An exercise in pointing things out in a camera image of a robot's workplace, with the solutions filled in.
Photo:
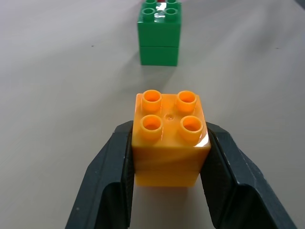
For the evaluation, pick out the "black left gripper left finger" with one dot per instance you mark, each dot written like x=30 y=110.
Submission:
x=108 y=171

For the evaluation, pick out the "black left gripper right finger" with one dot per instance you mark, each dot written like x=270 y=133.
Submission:
x=236 y=176

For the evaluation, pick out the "orange studded building block cube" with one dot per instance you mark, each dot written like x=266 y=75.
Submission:
x=170 y=155

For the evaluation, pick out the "green studded building block cube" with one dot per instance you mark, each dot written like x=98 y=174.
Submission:
x=158 y=38

